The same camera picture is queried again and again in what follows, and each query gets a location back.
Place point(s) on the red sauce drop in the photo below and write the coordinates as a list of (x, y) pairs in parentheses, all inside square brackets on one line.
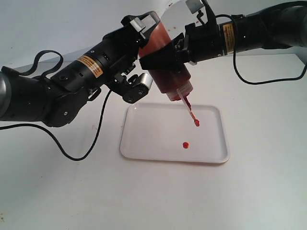
[(185, 145)]

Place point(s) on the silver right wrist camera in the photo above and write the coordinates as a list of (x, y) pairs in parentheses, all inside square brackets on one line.
[(194, 5)]

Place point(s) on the red sauce squeeze bottle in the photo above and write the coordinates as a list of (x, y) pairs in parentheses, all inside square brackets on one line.
[(174, 82)]

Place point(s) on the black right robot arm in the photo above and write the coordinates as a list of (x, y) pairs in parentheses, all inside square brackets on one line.
[(277, 27)]

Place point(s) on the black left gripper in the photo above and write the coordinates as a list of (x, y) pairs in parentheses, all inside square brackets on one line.
[(116, 54)]

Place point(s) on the white rectangular plastic tray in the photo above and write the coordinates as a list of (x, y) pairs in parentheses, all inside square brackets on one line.
[(156, 132)]

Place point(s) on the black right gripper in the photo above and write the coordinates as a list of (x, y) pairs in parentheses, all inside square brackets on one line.
[(201, 42)]

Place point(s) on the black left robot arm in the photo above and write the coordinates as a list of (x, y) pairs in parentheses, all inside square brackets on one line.
[(56, 96)]

